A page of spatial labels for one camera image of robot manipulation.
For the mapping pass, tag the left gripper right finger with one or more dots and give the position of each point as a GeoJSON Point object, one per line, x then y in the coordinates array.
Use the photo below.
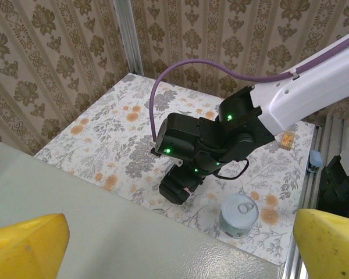
{"type": "Point", "coordinates": [331, 250]}

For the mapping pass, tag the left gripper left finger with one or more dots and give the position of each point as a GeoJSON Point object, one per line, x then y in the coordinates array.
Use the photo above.
{"type": "Point", "coordinates": [23, 253]}

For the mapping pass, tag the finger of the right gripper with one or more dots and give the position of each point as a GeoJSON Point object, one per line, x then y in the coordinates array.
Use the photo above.
{"type": "Point", "coordinates": [174, 189]}

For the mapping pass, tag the can with pale blue label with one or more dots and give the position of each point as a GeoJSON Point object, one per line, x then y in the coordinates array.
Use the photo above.
{"type": "Point", "coordinates": [238, 212]}

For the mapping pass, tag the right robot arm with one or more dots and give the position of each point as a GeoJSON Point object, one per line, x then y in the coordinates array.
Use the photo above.
{"type": "Point", "coordinates": [308, 96]}

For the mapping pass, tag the yellow orange sponge block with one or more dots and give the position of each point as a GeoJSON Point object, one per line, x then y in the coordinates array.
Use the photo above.
{"type": "Point", "coordinates": [288, 141]}

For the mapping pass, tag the floral tablecloth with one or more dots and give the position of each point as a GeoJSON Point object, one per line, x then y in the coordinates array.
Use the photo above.
{"type": "Point", "coordinates": [104, 136]}

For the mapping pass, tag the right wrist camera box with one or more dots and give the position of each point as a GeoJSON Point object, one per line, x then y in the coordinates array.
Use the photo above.
{"type": "Point", "coordinates": [176, 161]}

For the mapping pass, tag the aluminium front rail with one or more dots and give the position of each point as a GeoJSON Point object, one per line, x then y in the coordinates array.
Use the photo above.
{"type": "Point", "coordinates": [311, 186]}

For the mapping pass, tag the aluminium corner post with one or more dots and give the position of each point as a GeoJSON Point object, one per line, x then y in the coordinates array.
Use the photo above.
{"type": "Point", "coordinates": [128, 35]}

